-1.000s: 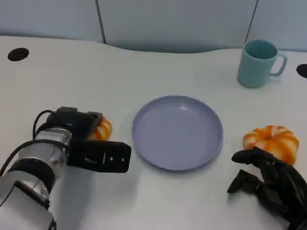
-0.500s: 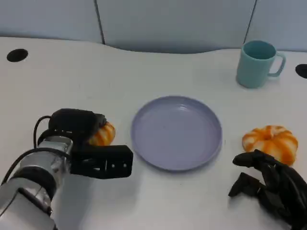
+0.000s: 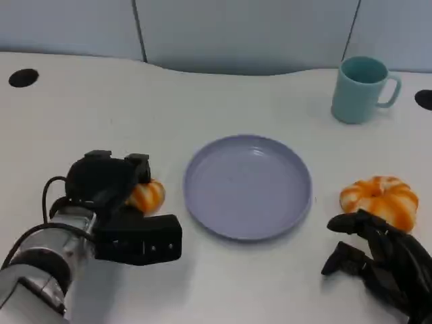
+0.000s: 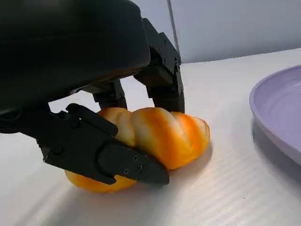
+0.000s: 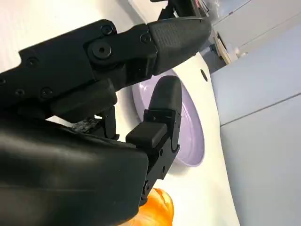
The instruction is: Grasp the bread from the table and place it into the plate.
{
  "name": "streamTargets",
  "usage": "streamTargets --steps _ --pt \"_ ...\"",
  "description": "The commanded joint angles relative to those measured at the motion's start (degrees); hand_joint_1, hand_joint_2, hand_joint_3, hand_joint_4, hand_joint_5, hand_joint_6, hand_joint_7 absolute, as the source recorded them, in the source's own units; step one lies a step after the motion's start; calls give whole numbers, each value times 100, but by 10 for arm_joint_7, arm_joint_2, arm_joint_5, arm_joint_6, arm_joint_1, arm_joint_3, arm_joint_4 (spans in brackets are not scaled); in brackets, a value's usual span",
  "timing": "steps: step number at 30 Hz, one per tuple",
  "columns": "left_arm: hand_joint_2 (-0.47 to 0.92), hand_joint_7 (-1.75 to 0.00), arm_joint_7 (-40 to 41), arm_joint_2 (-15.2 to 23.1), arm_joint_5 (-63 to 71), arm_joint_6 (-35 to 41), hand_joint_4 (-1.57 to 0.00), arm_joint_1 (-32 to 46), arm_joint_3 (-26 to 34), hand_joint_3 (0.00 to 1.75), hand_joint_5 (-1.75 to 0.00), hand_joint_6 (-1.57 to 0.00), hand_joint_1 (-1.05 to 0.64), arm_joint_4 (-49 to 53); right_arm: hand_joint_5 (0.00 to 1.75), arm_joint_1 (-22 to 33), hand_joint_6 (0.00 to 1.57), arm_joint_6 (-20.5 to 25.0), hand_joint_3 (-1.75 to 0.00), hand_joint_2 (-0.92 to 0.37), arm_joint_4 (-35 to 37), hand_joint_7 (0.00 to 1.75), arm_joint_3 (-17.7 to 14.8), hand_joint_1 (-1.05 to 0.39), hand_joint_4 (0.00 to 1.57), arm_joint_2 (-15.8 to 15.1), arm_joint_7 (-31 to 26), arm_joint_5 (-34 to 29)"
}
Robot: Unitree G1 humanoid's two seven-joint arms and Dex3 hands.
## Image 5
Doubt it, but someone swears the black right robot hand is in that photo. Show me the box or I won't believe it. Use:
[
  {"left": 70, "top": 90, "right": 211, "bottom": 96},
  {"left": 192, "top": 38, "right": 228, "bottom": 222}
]
[{"left": 0, "top": 17, "right": 212, "bottom": 226}]

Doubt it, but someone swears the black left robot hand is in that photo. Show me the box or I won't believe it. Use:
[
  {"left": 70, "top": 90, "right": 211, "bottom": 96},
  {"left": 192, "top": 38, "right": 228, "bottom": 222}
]
[{"left": 157, "top": 0, "right": 210, "bottom": 22}]

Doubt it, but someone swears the orange and white bread roll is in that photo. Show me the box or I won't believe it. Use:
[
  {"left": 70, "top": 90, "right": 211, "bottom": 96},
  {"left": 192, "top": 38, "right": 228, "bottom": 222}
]
[{"left": 126, "top": 187, "right": 174, "bottom": 226}]

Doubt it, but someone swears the white background desk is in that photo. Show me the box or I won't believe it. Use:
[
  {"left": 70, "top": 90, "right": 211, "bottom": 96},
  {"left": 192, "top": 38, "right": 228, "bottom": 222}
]
[{"left": 211, "top": 30, "right": 249, "bottom": 65}]

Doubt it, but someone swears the grey partition screen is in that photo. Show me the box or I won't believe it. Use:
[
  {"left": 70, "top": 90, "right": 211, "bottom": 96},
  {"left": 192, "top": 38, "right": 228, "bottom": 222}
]
[{"left": 206, "top": 0, "right": 301, "bottom": 226}]

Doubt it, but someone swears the lilac plate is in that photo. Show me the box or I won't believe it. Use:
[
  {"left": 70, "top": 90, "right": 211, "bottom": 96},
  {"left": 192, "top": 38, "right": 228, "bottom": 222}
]
[{"left": 131, "top": 75, "right": 205, "bottom": 168}]

